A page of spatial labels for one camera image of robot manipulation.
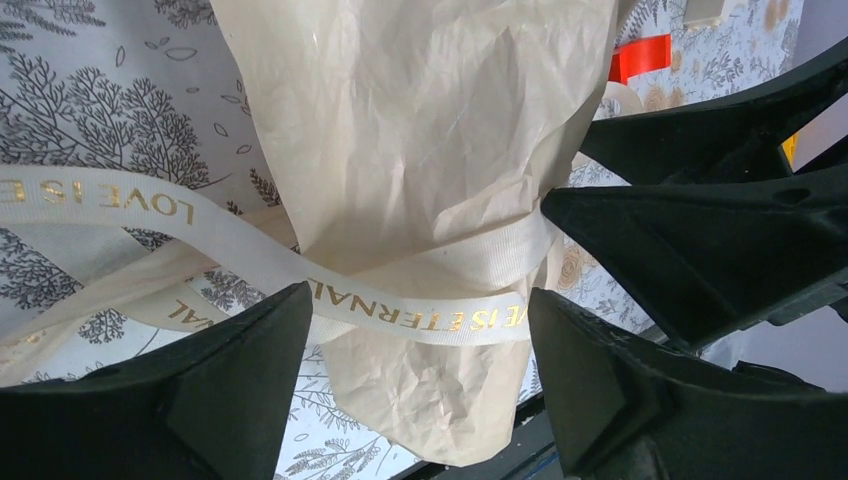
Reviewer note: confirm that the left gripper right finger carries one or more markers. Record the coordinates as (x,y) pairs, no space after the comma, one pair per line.
(623,407)

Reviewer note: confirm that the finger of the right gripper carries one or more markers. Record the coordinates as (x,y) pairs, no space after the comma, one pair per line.
(731,139)
(707,260)

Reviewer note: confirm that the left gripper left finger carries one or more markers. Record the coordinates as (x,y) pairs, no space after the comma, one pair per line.
(213,405)

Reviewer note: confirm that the cream ribbon gold lettering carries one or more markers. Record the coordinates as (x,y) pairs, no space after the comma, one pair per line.
(84,196)

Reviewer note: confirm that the paper flower bouquet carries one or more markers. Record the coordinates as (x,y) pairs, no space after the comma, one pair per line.
(409,143)

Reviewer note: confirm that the red block near bouquet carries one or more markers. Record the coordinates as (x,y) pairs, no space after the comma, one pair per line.
(640,57)

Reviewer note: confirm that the cream wooden block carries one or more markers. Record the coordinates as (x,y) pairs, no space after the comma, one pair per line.
(700,14)

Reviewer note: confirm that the floral patterned table mat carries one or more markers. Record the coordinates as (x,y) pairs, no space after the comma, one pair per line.
(150,87)

